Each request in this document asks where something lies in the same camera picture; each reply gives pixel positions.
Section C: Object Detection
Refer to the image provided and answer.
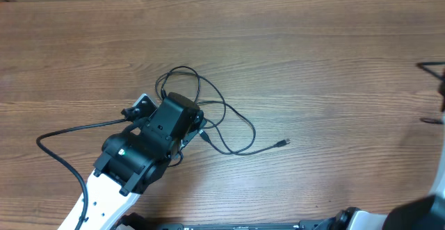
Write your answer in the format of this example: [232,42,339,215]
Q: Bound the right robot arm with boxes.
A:
[317,151,444,230]

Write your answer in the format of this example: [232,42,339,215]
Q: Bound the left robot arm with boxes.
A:
[60,92,205,229]

